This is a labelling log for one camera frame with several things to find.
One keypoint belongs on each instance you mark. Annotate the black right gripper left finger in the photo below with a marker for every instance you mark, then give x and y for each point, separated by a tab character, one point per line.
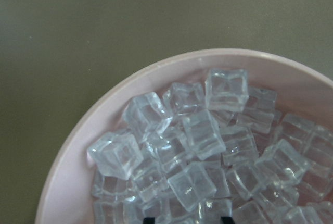
149	220

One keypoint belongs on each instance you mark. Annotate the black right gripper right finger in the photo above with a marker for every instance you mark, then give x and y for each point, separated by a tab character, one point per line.
226	220

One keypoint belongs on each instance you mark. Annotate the pink bowl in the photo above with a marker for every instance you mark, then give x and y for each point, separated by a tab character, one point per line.
66	196

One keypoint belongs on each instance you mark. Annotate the clear ice cubes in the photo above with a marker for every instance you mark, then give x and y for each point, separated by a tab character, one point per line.
205	150

